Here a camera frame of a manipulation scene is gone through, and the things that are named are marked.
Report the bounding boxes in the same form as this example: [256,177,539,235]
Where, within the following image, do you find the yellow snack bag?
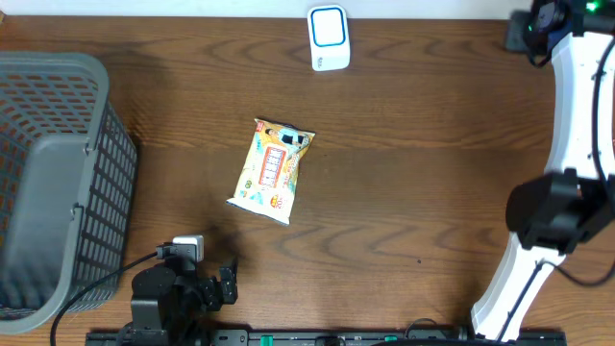
[227,118,315,225]

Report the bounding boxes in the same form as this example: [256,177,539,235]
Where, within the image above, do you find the white barcode scanner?
[307,5,351,72]

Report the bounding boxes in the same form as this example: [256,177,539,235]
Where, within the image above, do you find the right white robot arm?
[466,0,614,345]

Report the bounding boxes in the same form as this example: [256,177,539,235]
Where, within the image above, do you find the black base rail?
[85,325,568,346]

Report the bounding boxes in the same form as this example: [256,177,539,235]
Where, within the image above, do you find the grey plastic shopping basket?
[1,52,138,334]

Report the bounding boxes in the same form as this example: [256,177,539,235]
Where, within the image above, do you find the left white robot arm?
[123,255,238,346]

